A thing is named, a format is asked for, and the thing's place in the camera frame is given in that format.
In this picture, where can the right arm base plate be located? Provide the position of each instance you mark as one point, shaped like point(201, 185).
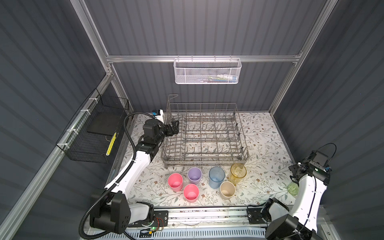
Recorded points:
point(257, 216)

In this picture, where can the yellow glass cup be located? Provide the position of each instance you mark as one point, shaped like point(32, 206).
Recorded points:
point(237, 173)

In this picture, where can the beige plastic cup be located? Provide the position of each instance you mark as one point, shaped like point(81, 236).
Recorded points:
point(227, 190)

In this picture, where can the white mesh wall basket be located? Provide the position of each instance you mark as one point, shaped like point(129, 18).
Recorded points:
point(189, 70)

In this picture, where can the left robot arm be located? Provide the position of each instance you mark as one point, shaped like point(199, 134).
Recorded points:
point(111, 212)

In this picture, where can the pink plastic cup rear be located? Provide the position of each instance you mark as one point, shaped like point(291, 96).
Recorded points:
point(176, 182)

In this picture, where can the blue translucent cup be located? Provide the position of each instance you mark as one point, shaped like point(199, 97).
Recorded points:
point(216, 177)

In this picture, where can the green glass cup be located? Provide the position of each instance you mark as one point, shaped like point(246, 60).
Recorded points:
point(293, 189)

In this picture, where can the black pad in basket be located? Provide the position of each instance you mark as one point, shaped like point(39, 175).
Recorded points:
point(104, 124)

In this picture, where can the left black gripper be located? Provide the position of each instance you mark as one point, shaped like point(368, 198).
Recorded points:
point(170, 128)

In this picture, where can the pink plastic cup front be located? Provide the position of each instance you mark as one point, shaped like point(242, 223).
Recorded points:
point(191, 193)

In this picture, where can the tubes in white basket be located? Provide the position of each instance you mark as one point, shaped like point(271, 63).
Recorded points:
point(220, 79)

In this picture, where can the grey wire dish rack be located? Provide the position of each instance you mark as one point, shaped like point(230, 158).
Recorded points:
point(210, 134)

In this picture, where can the floral table mat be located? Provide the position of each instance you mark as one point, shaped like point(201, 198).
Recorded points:
point(268, 173)

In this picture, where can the black wire wall basket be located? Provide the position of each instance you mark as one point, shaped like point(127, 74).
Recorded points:
point(79, 145)

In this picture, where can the pink plastic cup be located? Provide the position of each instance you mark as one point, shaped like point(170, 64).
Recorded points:
point(191, 193)
point(176, 182)

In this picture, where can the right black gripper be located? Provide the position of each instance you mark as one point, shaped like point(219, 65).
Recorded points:
point(295, 171)

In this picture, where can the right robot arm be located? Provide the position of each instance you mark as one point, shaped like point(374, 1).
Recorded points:
point(299, 222)

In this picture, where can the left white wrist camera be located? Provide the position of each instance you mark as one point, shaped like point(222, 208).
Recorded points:
point(159, 115)

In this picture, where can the purple plastic cup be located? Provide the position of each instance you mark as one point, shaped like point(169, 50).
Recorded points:
point(195, 175)

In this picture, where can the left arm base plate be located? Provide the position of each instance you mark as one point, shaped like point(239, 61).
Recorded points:
point(157, 219)

